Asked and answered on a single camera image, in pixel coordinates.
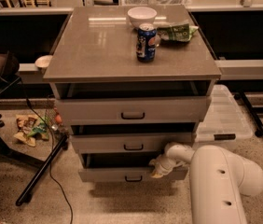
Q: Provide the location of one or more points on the grey drawer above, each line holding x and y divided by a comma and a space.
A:
131, 142
117, 167
128, 111

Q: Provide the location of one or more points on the grey drawer cabinet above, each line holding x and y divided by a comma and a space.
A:
96, 59

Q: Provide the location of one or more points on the black desk frame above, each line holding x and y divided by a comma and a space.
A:
41, 166

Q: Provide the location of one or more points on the blue soda can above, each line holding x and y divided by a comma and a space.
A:
146, 42

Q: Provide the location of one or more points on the clear plastic storage bin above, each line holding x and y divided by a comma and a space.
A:
224, 125

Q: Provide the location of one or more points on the black table leg right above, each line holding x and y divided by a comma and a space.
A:
240, 95

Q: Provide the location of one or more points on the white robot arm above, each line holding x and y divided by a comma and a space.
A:
218, 179

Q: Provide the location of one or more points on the white bowl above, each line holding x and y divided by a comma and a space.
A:
139, 15

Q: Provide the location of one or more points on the snack wrappers on floor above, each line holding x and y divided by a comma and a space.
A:
31, 127

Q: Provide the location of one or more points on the small white dish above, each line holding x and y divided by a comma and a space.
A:
43, 61

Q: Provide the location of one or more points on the small wire basket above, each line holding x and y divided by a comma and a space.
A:
53, 118

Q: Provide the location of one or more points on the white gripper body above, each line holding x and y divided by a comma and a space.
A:
162, 166

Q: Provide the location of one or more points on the green chip bag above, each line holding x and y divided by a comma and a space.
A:
180, 32

